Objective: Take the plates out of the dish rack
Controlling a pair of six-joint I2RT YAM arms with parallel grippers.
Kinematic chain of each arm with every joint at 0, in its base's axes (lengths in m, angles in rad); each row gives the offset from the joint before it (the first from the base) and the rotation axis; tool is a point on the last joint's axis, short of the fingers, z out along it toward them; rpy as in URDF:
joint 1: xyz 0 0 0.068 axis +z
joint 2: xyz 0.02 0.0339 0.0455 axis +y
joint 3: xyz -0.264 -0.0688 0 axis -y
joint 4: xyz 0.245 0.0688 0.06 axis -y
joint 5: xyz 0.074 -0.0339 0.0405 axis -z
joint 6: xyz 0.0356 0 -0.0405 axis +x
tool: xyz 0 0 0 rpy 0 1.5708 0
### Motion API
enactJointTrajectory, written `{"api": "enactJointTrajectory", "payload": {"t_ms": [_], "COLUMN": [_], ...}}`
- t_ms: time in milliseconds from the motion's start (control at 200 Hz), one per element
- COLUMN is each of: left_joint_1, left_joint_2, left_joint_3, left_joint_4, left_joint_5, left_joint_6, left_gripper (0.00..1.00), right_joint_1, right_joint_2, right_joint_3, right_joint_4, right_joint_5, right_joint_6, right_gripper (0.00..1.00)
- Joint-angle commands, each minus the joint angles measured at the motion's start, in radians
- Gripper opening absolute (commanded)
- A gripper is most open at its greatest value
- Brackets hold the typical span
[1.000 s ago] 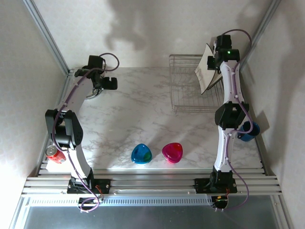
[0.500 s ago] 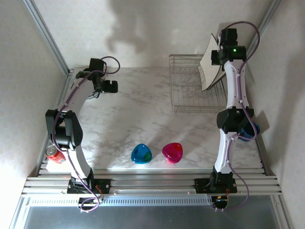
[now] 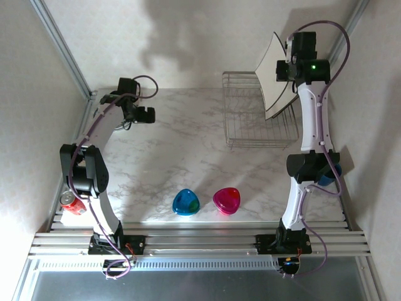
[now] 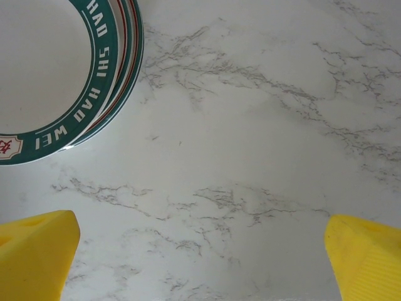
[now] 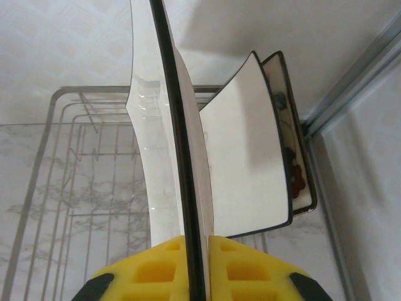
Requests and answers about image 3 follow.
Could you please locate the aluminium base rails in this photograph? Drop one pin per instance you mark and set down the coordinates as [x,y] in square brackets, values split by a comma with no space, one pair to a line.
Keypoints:
[200,241]

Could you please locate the red soda can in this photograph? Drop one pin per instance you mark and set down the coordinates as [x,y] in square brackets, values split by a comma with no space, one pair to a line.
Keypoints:
[73,205]

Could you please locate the blue triangular plastic container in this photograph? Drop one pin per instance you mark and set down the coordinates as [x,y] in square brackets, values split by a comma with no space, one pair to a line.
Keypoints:
[185,202]

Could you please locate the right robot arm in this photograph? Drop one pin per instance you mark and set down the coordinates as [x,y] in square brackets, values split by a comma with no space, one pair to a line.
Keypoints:
[313,119]

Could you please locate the blue cup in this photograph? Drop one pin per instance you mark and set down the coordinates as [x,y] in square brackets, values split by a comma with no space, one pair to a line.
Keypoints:
[327,181]

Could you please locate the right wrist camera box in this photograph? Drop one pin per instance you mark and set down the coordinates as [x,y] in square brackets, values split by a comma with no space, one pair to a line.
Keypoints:
[289,47]

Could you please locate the aluminium frame post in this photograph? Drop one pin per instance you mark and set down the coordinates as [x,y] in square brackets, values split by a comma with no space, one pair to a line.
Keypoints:
[62,47]
[353,15]

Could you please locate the grey metal sheet panel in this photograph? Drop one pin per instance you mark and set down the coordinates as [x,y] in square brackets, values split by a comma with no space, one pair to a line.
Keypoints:
[188,285]

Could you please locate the square plate green leaf print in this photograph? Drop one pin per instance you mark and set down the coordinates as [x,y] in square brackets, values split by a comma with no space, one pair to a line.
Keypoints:
[272,72]

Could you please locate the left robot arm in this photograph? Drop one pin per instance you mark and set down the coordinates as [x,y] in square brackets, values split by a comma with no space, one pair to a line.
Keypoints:
[91,169]

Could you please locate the pink triangular plastic container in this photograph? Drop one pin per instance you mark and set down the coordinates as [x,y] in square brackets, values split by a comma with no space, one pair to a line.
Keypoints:
[226,200]

